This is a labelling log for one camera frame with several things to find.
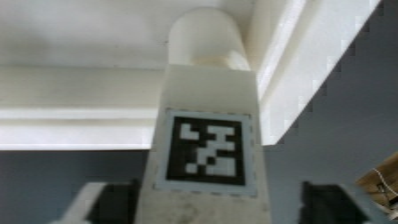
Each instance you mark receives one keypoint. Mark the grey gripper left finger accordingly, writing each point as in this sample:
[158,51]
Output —
[103,204]

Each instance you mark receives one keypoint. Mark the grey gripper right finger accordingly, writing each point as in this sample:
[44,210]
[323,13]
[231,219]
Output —
[335,204]

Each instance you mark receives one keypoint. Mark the white leg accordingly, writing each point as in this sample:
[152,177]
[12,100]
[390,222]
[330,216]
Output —
[204,183]

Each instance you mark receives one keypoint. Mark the white square tabletop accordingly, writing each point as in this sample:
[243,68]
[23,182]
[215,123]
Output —
[85,51]

